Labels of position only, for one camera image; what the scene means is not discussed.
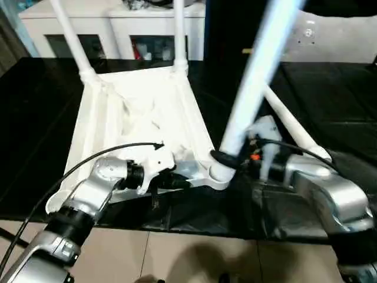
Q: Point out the red item behind glass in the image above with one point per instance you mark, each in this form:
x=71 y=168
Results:
x=137 y=50

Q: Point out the beige curtain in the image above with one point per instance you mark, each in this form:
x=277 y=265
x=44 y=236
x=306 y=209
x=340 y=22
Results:
x=11 y=41

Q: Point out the white plastic table top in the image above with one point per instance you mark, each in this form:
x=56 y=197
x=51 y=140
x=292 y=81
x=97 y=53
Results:
x=141 y=97

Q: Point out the white plastic table leg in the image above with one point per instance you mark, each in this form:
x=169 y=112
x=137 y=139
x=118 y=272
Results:
x=73 y=41
x=259 y=65
x=294 y=123
x=180 y=35

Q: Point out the white cabinet with glass doors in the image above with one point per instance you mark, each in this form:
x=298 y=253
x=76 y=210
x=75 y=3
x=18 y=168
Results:
x=123 y=23

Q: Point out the small brown label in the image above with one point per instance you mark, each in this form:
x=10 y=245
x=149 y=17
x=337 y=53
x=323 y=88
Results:
x=248 y=50

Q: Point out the black mat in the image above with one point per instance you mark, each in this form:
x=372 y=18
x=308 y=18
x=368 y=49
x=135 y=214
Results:
x=330 y=94

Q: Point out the grey cushion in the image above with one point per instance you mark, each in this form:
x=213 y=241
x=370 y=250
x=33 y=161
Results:
x=332 y=38

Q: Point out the dark olive round object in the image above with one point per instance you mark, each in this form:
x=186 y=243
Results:
x=150 y=278

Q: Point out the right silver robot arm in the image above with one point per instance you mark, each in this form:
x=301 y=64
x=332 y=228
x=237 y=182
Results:
x=330 y=188

